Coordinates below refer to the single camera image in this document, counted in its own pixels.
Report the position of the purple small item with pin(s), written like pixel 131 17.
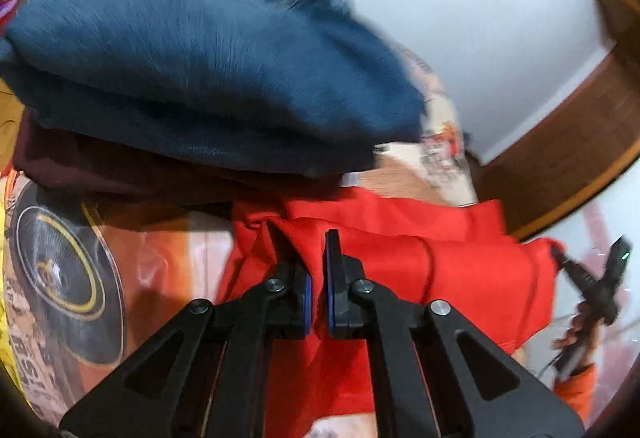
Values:
pixel 6 10

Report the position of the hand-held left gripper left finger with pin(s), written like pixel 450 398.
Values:
pixel 306 305

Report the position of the red hoodie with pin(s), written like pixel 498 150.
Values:
pixel 460 268

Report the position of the printed blanket with black disc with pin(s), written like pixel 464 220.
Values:
pixel 165 263

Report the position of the folded dark blue garment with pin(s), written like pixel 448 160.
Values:
pixel 200 57

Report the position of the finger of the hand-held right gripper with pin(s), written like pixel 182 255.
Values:
pixel 575 270

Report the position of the person's right hand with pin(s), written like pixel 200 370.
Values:
pixel 582 335

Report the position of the yellow cloth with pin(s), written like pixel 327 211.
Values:
pixel 6 358

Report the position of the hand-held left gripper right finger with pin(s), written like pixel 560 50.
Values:
pixel 328 308

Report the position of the brown wooden frame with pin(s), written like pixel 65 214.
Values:
pixel 565 157

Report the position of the person's right forearm orange sleeve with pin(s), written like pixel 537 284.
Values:
pixel 577 390

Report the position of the folded maroon garment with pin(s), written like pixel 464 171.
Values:
pixel 100 172

